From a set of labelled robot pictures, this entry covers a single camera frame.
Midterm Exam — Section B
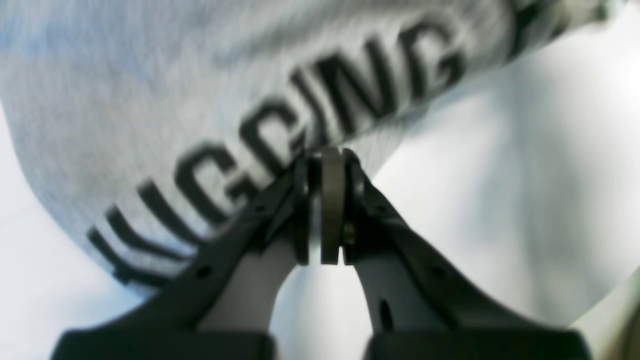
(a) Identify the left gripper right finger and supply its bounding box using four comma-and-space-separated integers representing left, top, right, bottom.
320, 148, 591, 360

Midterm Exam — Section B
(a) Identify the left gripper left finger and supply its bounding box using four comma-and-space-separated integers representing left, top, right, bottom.
52, 158, 310, 360

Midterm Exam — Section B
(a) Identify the grey T-shirt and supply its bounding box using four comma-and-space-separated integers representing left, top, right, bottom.
1, 0, 624, 297

